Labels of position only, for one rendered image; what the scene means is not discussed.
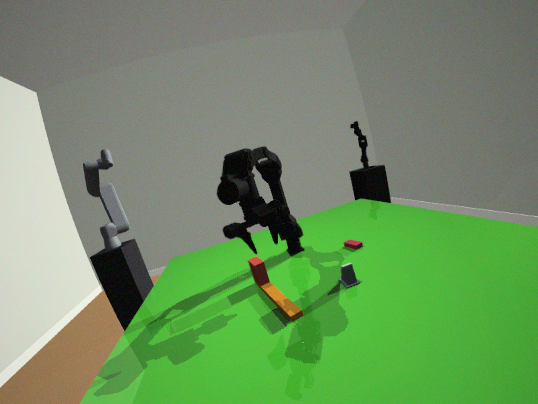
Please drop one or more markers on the red rectangular block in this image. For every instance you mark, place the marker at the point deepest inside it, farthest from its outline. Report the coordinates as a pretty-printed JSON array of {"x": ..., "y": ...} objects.
[{"x": 353, "y": 244}]

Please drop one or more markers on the orange long bar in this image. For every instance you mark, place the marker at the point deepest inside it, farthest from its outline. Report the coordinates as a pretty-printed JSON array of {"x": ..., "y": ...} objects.
[{"x": 261, "y": 279}]

